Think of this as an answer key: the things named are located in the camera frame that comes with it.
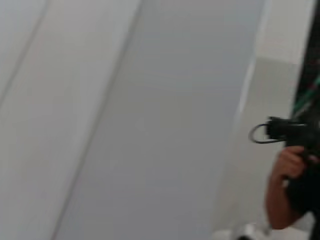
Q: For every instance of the operator bare hand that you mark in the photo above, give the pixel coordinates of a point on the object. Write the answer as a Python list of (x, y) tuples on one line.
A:
[(290, 162)]

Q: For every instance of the operator bare forearm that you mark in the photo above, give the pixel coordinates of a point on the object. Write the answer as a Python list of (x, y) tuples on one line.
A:
[(277, 205)]

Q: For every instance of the black handheld controller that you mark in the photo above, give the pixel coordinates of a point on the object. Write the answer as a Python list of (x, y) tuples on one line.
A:
[(307, 140)]

